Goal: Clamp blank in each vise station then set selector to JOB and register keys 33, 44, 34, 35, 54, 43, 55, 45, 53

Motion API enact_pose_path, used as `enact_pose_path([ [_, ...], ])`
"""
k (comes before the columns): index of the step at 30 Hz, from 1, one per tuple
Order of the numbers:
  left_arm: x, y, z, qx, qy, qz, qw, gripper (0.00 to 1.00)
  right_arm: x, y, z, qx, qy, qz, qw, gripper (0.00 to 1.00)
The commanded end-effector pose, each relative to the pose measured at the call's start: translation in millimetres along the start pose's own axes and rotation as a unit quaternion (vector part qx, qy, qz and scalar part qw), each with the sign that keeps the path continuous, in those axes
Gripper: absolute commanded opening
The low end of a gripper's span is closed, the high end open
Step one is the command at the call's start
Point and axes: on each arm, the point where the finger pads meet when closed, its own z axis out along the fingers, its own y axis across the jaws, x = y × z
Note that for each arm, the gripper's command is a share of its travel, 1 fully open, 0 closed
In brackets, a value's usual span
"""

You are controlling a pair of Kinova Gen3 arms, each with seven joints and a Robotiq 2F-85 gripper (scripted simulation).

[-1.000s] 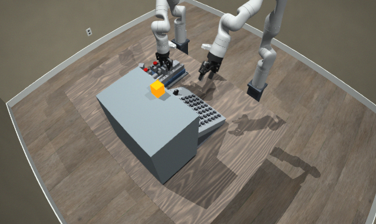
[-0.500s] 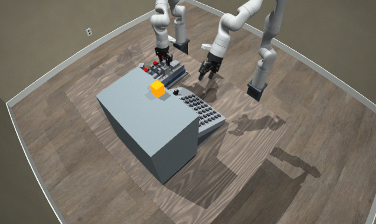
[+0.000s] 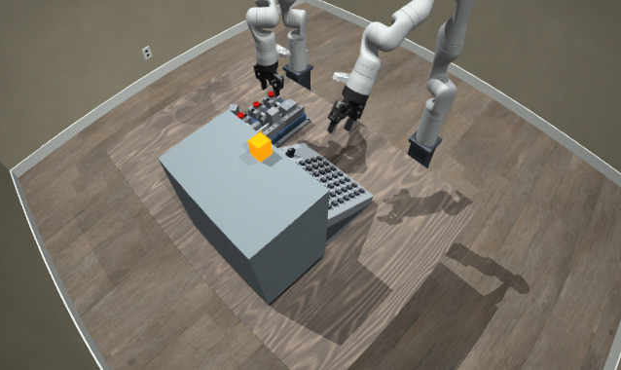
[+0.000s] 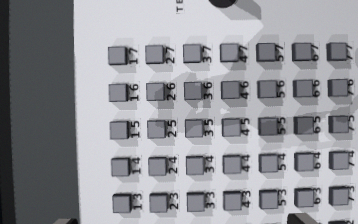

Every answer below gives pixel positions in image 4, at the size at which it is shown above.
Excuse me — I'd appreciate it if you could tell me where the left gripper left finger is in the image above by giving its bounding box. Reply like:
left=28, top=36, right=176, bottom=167
left=53, top=219, right=78, bottom=224

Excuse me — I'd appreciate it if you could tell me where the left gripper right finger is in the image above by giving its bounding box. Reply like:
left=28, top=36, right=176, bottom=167
left=287, top=213, right=320, bottom=224

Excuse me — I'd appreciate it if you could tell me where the grey metal cabinet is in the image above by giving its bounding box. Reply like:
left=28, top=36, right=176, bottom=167
left=0, top=0, right=358, bottom=224

